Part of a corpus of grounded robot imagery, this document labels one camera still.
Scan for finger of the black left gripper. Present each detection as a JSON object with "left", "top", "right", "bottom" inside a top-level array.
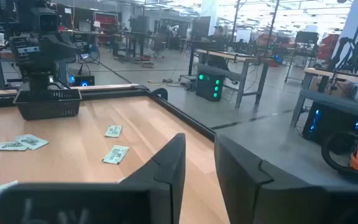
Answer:
[
  {"left": 41, "top": 32, "right": 71, "bottom": 60},
  {"left": 68, "top": 42, "right": 80, "bottom": 60}
]

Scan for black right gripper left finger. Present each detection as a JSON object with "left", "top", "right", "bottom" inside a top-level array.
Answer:
[{"left": 119, "top": 133, "right": 187, "bottom": 224}]

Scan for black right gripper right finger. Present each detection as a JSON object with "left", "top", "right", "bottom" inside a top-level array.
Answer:
[{"left": 214, "top": 134, "right": 321, "bottom": 224}]

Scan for small black computer blue light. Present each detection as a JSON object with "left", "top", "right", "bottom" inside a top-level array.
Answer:
[{"left": 68, "top": 68, "right": 96, "bottom": 88}]

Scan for red storage shelf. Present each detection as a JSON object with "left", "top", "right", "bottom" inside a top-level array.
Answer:
[{"left": 93, "top": 11, "right": 118, "bottom": 35}]

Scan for black plastic mesh basket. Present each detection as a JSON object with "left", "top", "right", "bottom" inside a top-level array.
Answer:
[{"left": 12, "top": 88, "right": 83, "bottom": 121}]

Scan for grey office chair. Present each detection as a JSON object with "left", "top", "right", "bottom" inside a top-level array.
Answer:
[{"left": 152, "top": 32, "right": 167, "bottom": 60}]

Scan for black computer green lights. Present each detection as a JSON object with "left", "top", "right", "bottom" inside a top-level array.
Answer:
[{"left": 195, "top": 72, "right": 226, "bottom": 103}]

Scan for large black computer blue lights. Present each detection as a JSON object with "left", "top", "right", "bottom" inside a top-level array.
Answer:
[{"left": 301, "top": 101, "right": 358, "bottom": 147}]

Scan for tall black monitor panel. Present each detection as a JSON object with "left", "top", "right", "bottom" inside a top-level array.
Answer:
[{"left": 191, "top": 16, "right": 212, "bottom": 40}]

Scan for black computer monitor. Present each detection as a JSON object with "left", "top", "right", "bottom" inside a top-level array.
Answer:
[{"left": 294, "top": 30, "right": 319, "bottom": 45}]

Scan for red tool cabinet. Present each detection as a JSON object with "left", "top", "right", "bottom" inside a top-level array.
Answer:
[{"left": 317, "top": 33, "right": 341, "bottom": 62}]

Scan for background black robot arms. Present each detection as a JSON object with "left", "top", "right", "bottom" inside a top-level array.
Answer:
[{"left": 329, "top": 36, "right": 358, "bottom": 74}]

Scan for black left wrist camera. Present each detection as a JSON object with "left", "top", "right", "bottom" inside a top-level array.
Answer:
[{"left": 29, "top": 6, "right": 60, "bottom": 34}]

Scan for black frame bracket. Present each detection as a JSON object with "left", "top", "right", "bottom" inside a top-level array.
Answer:
[{"left": 150, "top": 87, "right": 169, "bottom": 101}]

